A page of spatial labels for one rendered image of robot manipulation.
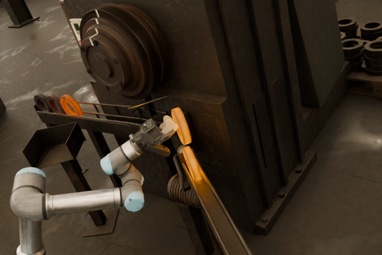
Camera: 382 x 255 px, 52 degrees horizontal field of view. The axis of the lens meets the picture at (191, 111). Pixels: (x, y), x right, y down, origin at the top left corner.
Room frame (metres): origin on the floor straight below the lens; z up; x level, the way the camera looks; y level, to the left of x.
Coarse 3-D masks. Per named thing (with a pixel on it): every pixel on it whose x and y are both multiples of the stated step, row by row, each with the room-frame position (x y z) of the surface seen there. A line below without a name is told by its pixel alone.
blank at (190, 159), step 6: (186, 150) 1.35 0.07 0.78; (186, 156) 1.32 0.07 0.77; (192, 156) 1.32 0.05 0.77; (186, 162) 1.39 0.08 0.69; (192, 162) 1.30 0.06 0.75; (192, 168) 1.28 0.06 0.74; (198, 168) 1.28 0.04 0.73; (192, 174) 1.31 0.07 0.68; (198, 174) 1.28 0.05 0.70; (198, 180) 1.29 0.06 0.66
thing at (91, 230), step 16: (48, 128) 2.06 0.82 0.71; (64, 128) 2.04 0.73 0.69; (80, 128) 2.02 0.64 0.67; (32, 144) 1.98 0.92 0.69; (48, 144) 2.07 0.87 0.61; (64, 144) 2.03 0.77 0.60; (80, 144) 1.95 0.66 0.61; (32, 160) 1.91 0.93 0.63; (48, 160) 1.92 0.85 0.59; (64, 160) 1.85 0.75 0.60; (80, 176) 1.93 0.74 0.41; (96, 224) 1.92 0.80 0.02; (112, 224) 1.90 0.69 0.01
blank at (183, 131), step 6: (174, 108) 1.38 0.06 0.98; (174, 114) 1.34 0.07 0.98; (180, 114) 1.33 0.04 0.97; (180, 120) 1.30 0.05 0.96; (180, 126) 1.29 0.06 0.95; (186, 126) 1.29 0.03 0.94; (180, 132) 1.30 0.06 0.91; (186, 132) 1.28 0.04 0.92; (180, 138) 1.35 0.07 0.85; (186, 138) 1.28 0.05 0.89
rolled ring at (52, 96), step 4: (48, 96) 2.45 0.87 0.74; (52, 96) 2.43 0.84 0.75; (56, 96) 2.43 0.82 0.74; (48, 100) 2.48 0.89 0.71; (52, 100) 2.43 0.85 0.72; (56, 100) 2.40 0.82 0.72; (52, 104) 2.50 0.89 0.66; (60, 104) 2.39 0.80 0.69; (52, 108) 2.49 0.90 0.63; (56, 108) 2.50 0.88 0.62; (60, 108) 2.39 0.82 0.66; (56, 112) 2.47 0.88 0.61; (60, 112) 2.46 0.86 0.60; (64, 112) 2.38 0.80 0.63
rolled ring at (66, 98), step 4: (64, 96) 2.32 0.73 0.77; (68, 96) 2.31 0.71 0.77; (60, 100) 2.36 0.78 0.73; (64, 100) 2.32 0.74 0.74; (68, 100) 2.28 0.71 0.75; (72, 100) 2.28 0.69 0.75; (64, 104) 2.36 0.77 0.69; (72, 104) 2.26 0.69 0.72; (76, 104) 2.26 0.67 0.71; (64, 108) 2.36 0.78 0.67; (68, 108) 2.37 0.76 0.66; (76, 108) 2.25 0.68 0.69; (80, 108) 2.26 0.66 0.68; (68, 112) 2.35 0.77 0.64; (72, 112) 2.35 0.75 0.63; (76, 112) 2.26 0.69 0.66; (80, 112) 2.26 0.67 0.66
